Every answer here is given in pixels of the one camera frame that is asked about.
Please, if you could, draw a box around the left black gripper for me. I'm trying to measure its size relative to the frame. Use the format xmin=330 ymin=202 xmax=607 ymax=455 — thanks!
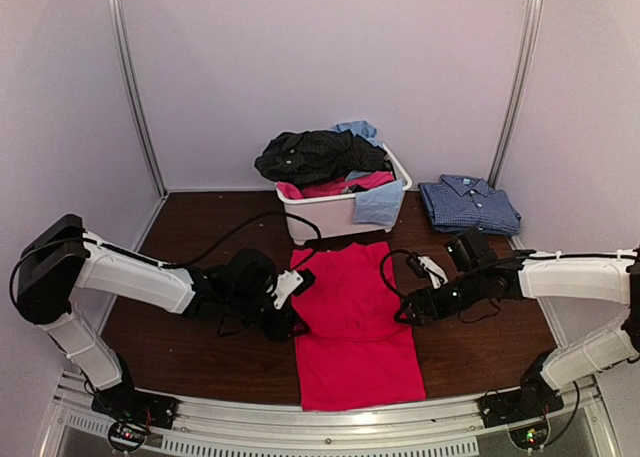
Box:
xmin=228 ymin=288 xmax=311 ymax=344

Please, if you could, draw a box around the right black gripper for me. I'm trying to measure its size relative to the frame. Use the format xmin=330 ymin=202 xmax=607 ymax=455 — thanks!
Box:
xmin=394 ymin=270 xmax=485 ymax=328

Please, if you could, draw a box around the red t-shirt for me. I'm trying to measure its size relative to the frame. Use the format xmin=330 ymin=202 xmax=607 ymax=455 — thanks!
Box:
xmin=290 ymin=242 xmax=426 ymax=412

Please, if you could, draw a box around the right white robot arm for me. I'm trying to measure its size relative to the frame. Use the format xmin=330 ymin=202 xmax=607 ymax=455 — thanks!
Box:
xmin=394 ymin=228 xmax=639 ymax=419

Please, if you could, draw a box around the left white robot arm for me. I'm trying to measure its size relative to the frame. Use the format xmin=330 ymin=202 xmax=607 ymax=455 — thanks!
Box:
xmin=8 ymin=214 xmax=315 ymax=421

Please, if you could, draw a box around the white plastic laundry bin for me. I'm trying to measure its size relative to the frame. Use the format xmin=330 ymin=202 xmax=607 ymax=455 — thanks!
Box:
xmin=276 ymin=143 xmax=411 ymax=245

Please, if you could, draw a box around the light blue shirt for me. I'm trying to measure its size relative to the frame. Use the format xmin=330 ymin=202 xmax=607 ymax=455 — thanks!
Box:
xmin=331 ymin=120 xmax=412 ymax=228

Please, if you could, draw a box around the folded blue checkered shirt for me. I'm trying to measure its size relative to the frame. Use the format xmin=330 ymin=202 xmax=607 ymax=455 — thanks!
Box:
xmin=418 ymin=174 xmax=521 ymax=236

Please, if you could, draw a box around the pink garment in bin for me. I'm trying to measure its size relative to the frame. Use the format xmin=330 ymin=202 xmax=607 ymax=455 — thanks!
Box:
xmin=276 ymin=171 xmax=395 ymax=200

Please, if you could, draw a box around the black striped shirt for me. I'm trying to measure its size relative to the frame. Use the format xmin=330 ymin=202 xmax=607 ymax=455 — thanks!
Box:
xmin=254 ymin=130 xmax=391 ymax=187

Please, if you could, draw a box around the right circuit board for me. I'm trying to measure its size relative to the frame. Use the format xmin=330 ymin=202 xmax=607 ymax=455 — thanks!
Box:
xmin=507 ymin=420 xmax=550 ymax=451

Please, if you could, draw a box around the circuit board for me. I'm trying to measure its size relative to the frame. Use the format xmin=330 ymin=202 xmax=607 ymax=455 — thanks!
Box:
xmin=507 ymin=420 xmax=550 ymax=451
xmin=107 ymin=422 xmax=150 ymax=453

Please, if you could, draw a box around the left circuit board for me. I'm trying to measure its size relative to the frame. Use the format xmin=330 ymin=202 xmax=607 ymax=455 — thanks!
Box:
xmin=107 ymin=422 xmax=150 ymax=453

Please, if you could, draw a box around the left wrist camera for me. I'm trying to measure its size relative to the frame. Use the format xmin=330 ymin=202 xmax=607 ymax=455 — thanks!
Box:
xmin=269 ymin=269 xmax=316 ymax=310

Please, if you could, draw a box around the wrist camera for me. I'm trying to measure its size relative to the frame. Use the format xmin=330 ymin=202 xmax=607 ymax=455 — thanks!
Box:
xmin=269 ymin=269 xmax=316 ymax=310
xmin=405 ymin=254 xmax=448 ymax=289

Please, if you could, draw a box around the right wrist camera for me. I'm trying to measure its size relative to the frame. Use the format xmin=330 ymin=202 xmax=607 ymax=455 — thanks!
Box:
xmin=405 ymin=254 xmax=448 ymax=289

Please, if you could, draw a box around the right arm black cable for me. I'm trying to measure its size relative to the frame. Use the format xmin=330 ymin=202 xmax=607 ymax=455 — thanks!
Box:
xmin=379 ymin=248 xmax=506 ymax=326

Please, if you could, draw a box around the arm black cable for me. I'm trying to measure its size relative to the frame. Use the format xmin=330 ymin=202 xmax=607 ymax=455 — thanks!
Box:
xmin=9 ymin=213 xmax=324 ymax=303
xmin=379 ymin=248 xmax=506 ymax=326

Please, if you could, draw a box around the front aluminium rail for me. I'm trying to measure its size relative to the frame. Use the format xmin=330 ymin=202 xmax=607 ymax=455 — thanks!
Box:
xmin=35 ymin=372 xmax=621 ymax=456

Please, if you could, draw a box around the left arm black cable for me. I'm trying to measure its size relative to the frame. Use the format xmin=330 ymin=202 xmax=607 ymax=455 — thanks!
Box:
xmin=9 ymin=213 xmax=324 ymax=303

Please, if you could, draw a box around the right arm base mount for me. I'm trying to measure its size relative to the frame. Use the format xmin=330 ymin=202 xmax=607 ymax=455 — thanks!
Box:
xmin=477 ymin=388 xmax=564 ymax=428

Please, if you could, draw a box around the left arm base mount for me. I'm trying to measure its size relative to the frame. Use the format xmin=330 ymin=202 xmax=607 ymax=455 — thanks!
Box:
xmin=91 ymin=391 xmax=178 ymax=430

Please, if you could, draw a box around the right aluminium frame post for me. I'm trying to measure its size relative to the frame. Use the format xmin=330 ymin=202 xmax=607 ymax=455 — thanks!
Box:
xmin=488 ymin=0 xmax=544 ymax=187

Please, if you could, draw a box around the aluminium frame post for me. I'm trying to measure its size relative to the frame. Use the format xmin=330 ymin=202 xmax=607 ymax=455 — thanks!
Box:
xmin=488 ymin=0 xmax=544 ymax=187
xmin=107 ymin=0 xmax=168 ymax=199

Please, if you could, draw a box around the left aluminium frame post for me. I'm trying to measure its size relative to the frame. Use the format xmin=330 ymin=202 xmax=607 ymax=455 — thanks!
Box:
xmin=107 ymin=0 xmax=168 ymax=199

